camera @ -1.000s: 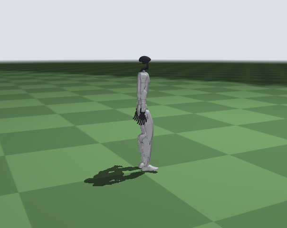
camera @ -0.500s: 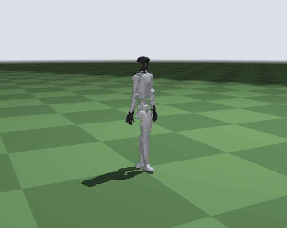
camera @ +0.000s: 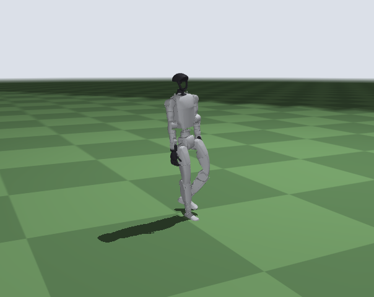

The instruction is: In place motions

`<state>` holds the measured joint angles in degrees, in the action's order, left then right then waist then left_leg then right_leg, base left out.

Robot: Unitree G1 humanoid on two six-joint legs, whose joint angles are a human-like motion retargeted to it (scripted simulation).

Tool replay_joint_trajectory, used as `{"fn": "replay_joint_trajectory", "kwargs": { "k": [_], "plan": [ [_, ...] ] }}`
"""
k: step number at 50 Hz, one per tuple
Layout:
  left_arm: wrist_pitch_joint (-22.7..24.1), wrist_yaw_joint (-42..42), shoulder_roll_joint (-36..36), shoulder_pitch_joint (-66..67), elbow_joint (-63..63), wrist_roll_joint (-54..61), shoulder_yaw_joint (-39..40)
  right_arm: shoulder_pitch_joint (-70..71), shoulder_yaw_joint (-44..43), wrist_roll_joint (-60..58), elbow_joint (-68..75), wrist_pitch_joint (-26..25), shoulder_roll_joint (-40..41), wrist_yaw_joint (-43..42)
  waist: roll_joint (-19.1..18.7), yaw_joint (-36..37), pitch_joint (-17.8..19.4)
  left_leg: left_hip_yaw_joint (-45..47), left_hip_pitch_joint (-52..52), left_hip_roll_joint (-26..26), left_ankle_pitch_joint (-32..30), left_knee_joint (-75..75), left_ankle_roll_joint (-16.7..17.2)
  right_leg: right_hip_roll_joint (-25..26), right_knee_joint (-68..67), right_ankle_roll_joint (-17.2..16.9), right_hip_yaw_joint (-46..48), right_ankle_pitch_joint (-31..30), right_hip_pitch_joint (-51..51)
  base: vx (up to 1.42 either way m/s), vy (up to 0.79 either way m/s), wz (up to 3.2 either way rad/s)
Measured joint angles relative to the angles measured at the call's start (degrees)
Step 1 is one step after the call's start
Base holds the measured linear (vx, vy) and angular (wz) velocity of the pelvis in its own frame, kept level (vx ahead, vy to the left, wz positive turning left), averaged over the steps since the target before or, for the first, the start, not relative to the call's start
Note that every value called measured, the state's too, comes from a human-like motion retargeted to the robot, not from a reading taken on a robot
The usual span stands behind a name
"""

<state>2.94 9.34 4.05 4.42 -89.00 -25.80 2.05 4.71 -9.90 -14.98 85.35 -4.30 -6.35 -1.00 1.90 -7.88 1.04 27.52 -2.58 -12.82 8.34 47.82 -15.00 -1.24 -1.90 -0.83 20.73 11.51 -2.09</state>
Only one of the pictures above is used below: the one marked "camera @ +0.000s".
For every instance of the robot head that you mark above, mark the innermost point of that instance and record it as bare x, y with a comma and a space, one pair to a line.
179, 78

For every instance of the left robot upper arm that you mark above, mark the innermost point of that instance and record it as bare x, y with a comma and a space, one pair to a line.
197, 117

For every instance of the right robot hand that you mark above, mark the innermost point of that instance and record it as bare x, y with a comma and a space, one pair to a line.
174, 156

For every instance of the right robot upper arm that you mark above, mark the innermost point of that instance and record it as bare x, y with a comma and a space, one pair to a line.
169, 105

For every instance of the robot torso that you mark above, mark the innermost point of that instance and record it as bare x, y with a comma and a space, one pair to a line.
184, 116

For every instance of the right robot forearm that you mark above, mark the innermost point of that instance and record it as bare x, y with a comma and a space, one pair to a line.
172, 136

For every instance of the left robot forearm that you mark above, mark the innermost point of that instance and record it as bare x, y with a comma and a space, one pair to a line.
197, 131

